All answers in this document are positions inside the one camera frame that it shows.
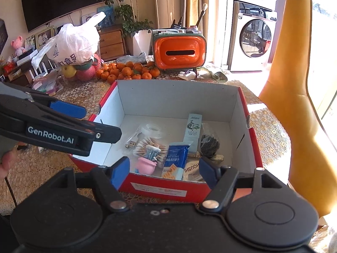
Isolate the white USB cable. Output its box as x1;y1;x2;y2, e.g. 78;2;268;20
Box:
124;127;143;149

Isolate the black seaweed snack packet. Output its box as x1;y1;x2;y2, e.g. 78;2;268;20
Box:
199;126;220;158

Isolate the pink blue toy figure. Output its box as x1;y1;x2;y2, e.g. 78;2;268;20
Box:
136;145;161;175

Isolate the blue cracker packet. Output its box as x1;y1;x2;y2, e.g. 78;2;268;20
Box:
161;141;192;180

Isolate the grey herbal product box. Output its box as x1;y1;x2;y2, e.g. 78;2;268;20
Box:
183;114;202;153

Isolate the person's left hand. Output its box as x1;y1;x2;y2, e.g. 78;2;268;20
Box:
0;142;27;179

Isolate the beige snack packet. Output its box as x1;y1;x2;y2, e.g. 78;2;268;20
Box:
183;152;225;182

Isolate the cotton swab pack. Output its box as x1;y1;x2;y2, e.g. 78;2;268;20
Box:
132;137;169;163

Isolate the red cardboard box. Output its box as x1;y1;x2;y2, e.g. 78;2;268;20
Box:
68;79;264;203

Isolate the pile of mandarins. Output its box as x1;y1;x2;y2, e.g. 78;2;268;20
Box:
95;61;160;84

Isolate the white plastic grocery bag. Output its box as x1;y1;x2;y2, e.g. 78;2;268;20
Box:
31;12;106;70

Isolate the pink teddy bear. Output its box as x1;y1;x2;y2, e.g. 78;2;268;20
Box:
11;35;26;57

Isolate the wooden tv cabinet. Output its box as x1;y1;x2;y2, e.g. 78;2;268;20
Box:
5;21;126;87

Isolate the orange green tissue box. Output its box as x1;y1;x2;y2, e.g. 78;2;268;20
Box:
151;29;207;70

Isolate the potted green plant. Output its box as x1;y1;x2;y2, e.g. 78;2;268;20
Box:
100;0;154;55

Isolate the white washing machine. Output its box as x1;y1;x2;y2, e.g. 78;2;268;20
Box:
227;0;278;72

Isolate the white tape ring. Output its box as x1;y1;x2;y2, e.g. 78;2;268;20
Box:
139;122;162;139

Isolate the green photo frame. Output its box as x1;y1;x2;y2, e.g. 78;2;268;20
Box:
35;26;55;50

